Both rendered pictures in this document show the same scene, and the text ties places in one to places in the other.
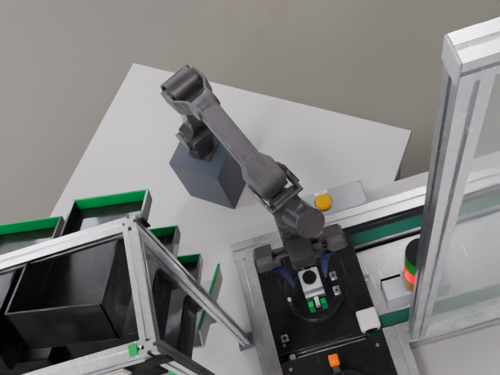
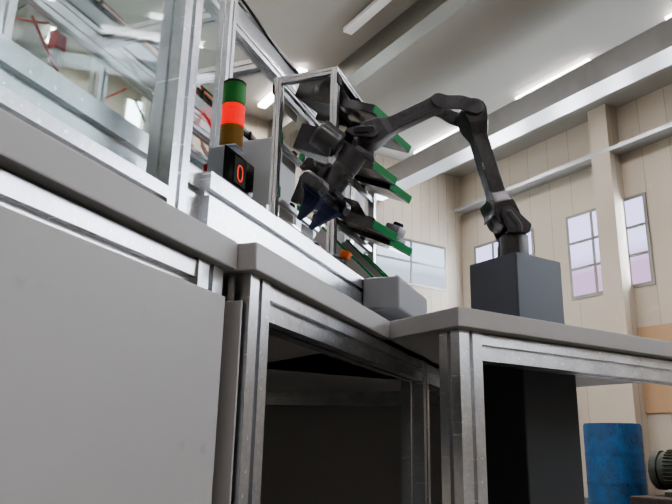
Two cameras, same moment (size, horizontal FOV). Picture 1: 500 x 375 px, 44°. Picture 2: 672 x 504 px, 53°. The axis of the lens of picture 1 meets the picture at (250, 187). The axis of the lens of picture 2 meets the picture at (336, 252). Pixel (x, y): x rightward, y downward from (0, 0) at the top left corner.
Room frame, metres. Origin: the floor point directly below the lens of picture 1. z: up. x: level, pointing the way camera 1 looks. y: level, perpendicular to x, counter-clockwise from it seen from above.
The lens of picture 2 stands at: (0.79, -1.45, 0.66)
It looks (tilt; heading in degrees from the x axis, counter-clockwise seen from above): 16 degrees up; 103
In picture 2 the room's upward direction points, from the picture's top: 1 degrees clockwise
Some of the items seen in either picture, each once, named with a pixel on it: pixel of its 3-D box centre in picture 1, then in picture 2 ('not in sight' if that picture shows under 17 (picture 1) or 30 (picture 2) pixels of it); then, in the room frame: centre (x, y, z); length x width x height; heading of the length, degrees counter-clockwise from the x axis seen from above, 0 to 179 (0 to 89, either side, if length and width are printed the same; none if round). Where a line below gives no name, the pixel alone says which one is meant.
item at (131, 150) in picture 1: (216, 199); (502, 363); (0.82, 0.10, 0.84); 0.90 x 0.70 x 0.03; 45
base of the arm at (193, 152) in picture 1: (200, 142); (512, 250); (0.85, 0.07, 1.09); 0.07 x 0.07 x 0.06; 45
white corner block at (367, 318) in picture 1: (368, 320); not in sight; (0.31, -0.12, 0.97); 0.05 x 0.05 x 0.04; 81
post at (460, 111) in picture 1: (430, 261); (223, 68); (0.24, -0.20, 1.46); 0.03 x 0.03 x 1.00; 81
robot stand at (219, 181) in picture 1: (213, 164); (516, 307); (0.85, 0.06, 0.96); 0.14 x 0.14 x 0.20; 45
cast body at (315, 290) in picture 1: (312, 285); not in sight; (0.41, -0.03, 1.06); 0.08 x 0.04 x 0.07; 172
